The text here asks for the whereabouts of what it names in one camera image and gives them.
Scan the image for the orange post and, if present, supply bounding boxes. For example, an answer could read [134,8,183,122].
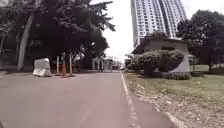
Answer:
[67,53,75,78]
[54,55,61,77]

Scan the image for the orange traffic cone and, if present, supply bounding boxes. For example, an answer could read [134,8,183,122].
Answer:
[59,61,70,79]

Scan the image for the reddish grey asphalt road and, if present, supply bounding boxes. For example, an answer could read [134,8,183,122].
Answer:
[0,71,178,128]

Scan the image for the bushes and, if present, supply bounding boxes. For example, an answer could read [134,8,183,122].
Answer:
[124,49,185,77]

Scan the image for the tall white tower building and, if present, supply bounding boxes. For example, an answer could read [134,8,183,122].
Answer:
[129,0,188,48]

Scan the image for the painted yellow road line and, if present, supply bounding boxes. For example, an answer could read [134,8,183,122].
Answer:
[118,71,141,128]

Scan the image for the large dark tree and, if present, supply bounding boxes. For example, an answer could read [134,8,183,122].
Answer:
[176,9,224,73]

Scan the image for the concrete kerb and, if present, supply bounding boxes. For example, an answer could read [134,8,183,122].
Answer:
[124,75,190,128]

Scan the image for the small low building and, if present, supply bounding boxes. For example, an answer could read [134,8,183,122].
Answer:
[130,34,192,76]

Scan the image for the group of trees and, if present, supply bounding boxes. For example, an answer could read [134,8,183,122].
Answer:
[0,0,116,71]

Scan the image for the grass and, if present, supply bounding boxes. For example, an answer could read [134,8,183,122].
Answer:
[123,64,224,128]

